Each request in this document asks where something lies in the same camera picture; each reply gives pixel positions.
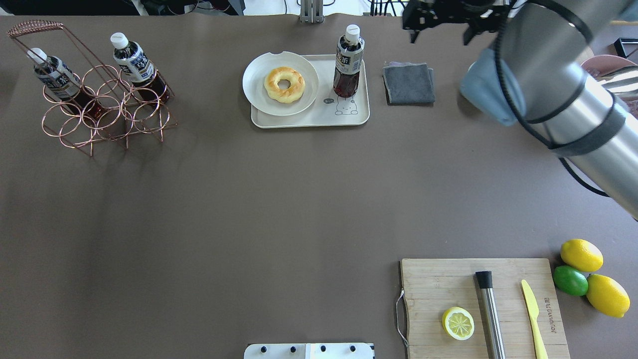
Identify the steel ice scoop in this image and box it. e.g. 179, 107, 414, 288
596, 65, 638, 101

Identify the white round plate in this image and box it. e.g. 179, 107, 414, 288
242, 51, 319, 116

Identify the green lime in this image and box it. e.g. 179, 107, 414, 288
552, 265, 589, 296

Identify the yellow plastic knife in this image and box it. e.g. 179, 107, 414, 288
520, 279, 549, 359

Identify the aluminium frame post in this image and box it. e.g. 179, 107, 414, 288
299, 0, 325, 23

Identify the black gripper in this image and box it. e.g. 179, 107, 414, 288
402, 0, 512, 46

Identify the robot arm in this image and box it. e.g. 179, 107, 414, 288
402, 0, 637, 218

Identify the half lemon slice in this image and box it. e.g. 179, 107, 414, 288
442, 306, 476, 341

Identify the yellow lemon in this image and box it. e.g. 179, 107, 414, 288
560, 238, 604, 272
586, 274, 631, 318

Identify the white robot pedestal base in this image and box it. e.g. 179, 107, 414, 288
243, 342, 376, 359

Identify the steel muddler black tip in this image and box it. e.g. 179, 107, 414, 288
475, 271, 506, 359

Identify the bamboo cutting board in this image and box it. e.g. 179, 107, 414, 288
400, 258, 570, 359

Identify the lower yellow lemon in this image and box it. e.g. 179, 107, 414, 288
586, 274, 631, 318

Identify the upper yellow lemon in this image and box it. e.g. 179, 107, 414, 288
560, 238, 604, 272

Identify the glazed donut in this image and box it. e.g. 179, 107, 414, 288
263, 66, 306, 104

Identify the copper wire bottle rack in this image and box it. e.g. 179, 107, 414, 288
7, 20, 178, 157

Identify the grey folded cloth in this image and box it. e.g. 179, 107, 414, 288
382, 61, 437, 105

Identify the pink bowl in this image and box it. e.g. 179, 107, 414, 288
581, 55, 638, 117

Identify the cream tray with bear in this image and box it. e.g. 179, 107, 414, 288
242, 51, 370, 129

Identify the tea bottle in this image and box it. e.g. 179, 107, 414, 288
110, 32, 169, 104
27, 48, 106, 120
333, 23, 365, 98

